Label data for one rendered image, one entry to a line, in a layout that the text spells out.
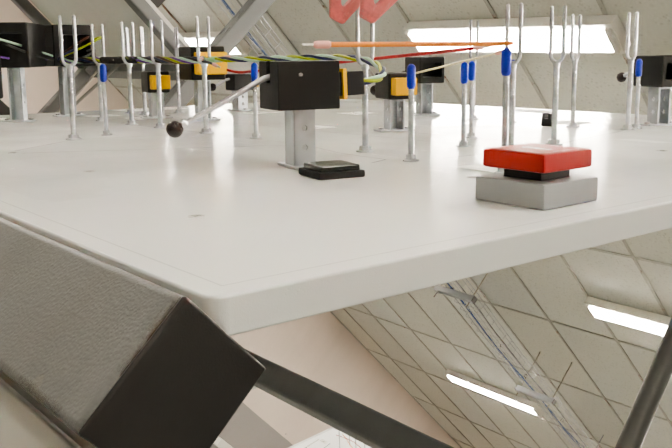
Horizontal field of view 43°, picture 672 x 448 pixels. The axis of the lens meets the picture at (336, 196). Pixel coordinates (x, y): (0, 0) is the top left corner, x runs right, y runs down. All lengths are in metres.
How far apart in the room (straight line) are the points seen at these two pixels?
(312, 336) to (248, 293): 10.57
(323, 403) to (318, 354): 9.92
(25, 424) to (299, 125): 0.37
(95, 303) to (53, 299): 0.04
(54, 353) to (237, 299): 0.08
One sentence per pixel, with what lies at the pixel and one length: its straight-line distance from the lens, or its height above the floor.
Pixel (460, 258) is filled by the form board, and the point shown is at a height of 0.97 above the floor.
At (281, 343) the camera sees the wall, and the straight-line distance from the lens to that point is 10.65.
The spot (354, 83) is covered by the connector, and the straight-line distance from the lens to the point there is 0.74.
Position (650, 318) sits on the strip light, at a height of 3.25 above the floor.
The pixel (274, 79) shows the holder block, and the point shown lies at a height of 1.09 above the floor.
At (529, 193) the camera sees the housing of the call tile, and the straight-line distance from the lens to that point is 0.54.
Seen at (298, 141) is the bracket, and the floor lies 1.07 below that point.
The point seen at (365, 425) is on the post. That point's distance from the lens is 1.10.
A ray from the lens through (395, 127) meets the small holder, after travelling 1.09.
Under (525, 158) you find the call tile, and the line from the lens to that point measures 0.55.
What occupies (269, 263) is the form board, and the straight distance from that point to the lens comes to 0.40.
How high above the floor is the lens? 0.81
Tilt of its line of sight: 19 degrees up
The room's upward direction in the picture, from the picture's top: 36 degrees clockwise
